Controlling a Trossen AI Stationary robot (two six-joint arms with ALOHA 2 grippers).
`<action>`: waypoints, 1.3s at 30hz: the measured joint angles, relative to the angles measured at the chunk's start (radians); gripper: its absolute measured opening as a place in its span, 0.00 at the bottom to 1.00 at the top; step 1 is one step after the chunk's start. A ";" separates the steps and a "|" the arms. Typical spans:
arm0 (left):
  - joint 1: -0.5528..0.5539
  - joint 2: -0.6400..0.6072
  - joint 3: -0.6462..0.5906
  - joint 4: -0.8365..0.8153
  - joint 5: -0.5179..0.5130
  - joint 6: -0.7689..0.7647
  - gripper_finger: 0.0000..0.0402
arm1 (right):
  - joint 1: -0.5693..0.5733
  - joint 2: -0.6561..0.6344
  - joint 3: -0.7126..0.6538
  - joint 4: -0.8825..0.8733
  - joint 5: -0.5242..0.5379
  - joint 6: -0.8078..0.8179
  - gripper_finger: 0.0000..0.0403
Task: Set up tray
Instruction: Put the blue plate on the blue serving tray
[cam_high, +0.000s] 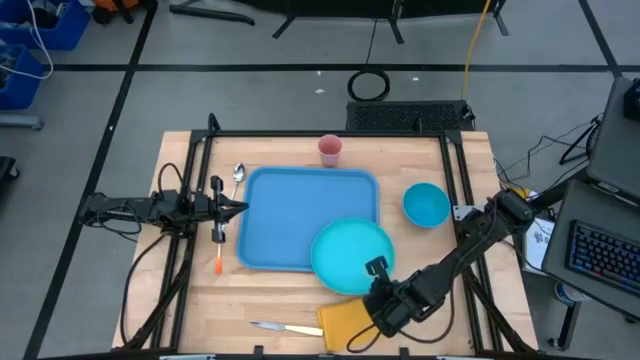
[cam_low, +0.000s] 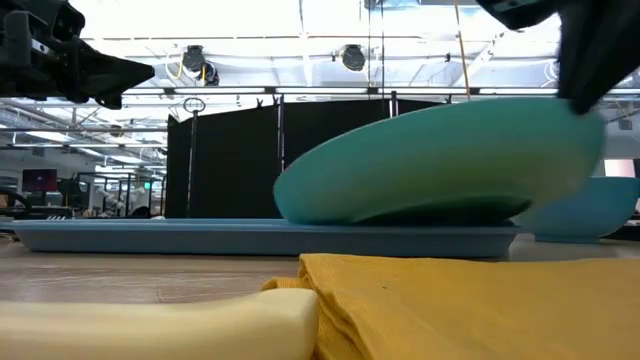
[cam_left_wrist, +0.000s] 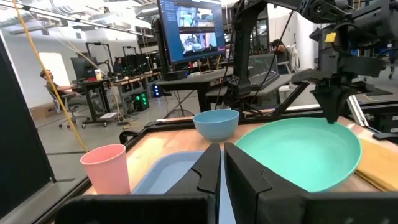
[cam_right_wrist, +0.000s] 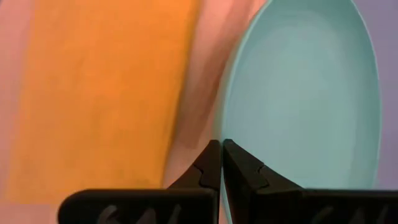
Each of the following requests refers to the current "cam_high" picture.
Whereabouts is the white cable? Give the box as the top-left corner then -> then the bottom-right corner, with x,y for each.
0,0 -> 54,81

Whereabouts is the cream-handled table knife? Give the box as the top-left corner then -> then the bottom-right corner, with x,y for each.
249,320 -> 325,338

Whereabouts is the grey desk surface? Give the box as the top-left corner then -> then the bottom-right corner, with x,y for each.
541,178 -> 640,321
585,76 -> 640,204

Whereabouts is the orange black tool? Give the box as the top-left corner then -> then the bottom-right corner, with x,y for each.
92,0 -> 159,25

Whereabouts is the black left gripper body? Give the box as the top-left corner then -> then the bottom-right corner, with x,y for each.
192,174 -> 226,245

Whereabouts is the blue white tape roll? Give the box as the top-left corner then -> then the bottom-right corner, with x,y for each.
553,280 -> 586,307

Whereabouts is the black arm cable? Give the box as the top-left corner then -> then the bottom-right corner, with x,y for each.
119,232 -> 169,346

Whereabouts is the coiled black cable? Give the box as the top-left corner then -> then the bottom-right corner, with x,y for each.
347,17 -> 392,103

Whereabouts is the orange-handled metal fork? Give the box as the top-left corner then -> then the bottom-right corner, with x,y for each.
214,222 -> 225,276

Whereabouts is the black chair base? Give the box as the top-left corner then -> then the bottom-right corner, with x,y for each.
0,155 -> 21,182

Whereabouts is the yellow cable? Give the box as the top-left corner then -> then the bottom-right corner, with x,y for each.
459,0 -> 494,101

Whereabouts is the black stand foot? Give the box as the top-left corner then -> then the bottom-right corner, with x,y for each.
168,3 -> 256,26

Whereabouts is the teal round plate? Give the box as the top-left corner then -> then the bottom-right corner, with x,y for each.
309,217 -> 397,296

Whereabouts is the orange-handled metal spoon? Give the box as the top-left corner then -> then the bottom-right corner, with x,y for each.
227,162 -> 247,201

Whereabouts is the grey metal bar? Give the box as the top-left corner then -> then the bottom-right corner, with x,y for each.
0,114 -> 45,131

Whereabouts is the black partition screen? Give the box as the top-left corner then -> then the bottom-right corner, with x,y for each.
234,0 -> 511,45

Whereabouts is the blue plastic bin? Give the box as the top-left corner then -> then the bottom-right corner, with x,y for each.
0,43 -> 46,111
0,0 -> 91,51

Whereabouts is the black aluminium table frame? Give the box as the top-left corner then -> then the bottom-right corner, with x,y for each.
119,112 -> 539,360

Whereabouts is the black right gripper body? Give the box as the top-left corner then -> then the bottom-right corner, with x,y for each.
363,279 -> 419,337

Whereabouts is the pink plastic cup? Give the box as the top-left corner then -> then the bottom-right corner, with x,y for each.
317,133 -> 344,168

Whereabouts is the white printed paper sheet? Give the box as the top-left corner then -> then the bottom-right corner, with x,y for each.
522,189 -> 556,274

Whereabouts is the black desk device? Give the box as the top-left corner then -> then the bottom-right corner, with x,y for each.
623,79 -> 640,121

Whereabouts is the backlit black keyboard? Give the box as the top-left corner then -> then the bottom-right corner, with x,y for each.
565,219 -> 640,299

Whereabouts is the black perforated metal case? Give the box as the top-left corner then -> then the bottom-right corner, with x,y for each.
345,99 -> 476,132

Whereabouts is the yellow cloth napkin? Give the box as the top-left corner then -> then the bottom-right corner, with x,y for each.
317,298 -> 381,354

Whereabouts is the blue plastic bowl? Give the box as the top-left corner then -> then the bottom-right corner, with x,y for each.
402,181 -> 452,229

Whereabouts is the blue plastic tray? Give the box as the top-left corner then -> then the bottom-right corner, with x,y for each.
236,165 -> 380,274

